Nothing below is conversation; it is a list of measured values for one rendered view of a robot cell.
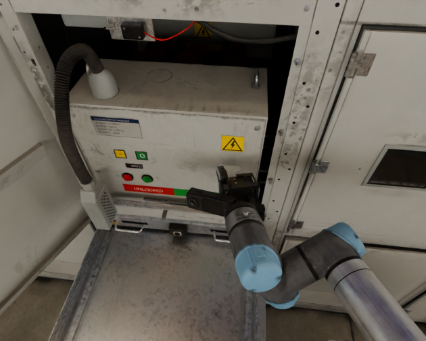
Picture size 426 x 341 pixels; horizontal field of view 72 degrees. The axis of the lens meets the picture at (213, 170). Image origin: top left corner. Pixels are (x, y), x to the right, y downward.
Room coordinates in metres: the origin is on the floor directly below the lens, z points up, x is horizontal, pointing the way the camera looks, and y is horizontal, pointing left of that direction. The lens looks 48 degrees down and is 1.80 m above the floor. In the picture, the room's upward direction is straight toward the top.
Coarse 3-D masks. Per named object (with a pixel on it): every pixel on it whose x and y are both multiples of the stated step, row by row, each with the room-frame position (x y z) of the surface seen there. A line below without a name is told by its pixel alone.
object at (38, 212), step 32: (0, 64) 0.62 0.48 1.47; (0, 96) 0.59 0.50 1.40; (32, 96) 0.65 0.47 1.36; (0, 128) 0.56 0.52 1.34; (32, 128) 0.62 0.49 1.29; (0, 160) 0.52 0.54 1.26; (32, 160) 0.56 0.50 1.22; (64, 160) 0.64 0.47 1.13; (0, 192) 0.48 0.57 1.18; (32, 192) 0.53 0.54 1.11; (64, 192) 0.60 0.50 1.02; (0, 224) 0.43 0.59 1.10; (32, 224) 0.48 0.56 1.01; (64, 224) 0.55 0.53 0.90; (0, 256) 0.38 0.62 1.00; (32, 256) 0.43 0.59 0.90; (0, 288) 0.33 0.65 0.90
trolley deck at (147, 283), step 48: (144, 240) 0.52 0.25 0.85; (192, 240) 0.52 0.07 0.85; (96, 288) 0.34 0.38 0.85; (144, 288) 0.34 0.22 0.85; (192, 288) 0.34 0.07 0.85; (240, 288) 0.34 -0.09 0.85; (96, 336) 0.21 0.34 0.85; (144, 336) 0.21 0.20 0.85; (192, 336) 0.21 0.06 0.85; (240, 336) 0.21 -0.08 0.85
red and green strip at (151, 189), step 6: (126, 186) 0.57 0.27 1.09; (132, 186) 0.57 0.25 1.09; (138, 186) 0.57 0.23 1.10; (144, 186) 0.56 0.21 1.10; (150, 186) 0.56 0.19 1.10; (144, 192) 0.56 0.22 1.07; (150, 192) 0.56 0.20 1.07; (156, 192) 0.56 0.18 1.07; (162, 192) 0.56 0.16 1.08; (168, 192) 0.55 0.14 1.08; (174, 192) 0.55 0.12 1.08; (180, 192) 0.55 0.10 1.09; (186, 192) 0.55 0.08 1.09; (216, 192) 0.54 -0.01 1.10
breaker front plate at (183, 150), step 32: (160, 128) 0.55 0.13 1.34; (192, 128) 0.55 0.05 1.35; (224, 128) 0.54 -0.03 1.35; (256, 128) 0.52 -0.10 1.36; (96, 160) 0.58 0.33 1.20; (128, 160) 0.57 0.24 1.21; (160, 160) 0.56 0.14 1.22; (192, 160) 0.55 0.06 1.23; (224, 160) 0.54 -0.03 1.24; (256, 160) 0.53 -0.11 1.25; (128, 192) 0.57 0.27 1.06; (224, 224) 0.53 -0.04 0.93
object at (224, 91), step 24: (120, 72) 0.72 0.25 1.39; (144, 72) 0.72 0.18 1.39; (168, 72) 0.72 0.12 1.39; (192, 72) 0.72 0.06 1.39; (216, 72) 0.72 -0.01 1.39; (240, 72) 0.72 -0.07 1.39; (264, 72) 0.72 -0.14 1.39; (72, 96) 0.61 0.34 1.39; (120, 96) 0.61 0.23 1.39; (144, 96) 0.61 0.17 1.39; (168, 96) 0.61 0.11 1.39; (192, 96) 0.61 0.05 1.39; (216, 96) 0.61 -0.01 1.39; (240, 96) 0.61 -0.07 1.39; (264, 96) 0.61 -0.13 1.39
